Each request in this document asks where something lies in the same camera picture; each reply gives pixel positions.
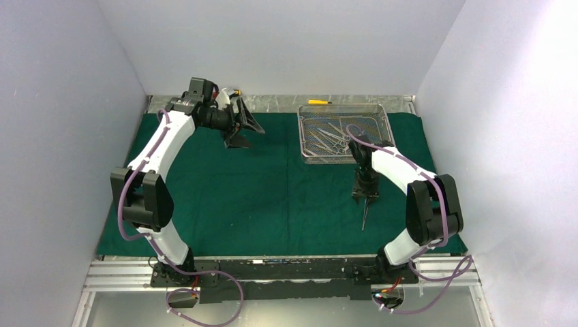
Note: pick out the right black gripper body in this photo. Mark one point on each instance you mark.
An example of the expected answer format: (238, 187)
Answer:
(365, 191)

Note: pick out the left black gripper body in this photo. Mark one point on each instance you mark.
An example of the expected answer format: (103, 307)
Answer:
(236, 125)

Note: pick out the steel tweezers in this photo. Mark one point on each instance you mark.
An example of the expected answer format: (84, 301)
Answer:
(365, 212)

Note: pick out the steel surgical scissors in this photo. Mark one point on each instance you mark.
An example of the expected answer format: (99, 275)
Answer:
(335, 133)

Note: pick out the green surgical drape cloth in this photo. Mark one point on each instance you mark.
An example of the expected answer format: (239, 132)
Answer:
(265, 200)

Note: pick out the wire mesh instrument tray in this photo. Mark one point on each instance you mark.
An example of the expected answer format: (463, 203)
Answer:
(370, 120)

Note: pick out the steel surgical forceps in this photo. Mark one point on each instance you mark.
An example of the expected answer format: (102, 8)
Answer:
(321, 146)

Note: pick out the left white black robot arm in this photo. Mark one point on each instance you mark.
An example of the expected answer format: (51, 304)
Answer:
(144, 204)

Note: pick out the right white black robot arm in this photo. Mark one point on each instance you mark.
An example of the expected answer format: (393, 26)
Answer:
(433, 210)

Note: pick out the small yellow screwdriver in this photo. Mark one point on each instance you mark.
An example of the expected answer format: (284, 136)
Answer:
(318, 102)

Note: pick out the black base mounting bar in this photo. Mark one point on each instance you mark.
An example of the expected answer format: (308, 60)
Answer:
(292, 277)

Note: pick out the yellow black handled screwdriver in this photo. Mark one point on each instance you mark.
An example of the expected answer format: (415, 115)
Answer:
(235, 93)

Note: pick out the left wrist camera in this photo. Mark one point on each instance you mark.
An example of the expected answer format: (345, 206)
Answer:
(207, 92)

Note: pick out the aluminium front rail frame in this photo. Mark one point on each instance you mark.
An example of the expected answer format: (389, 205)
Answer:
(132, 274)

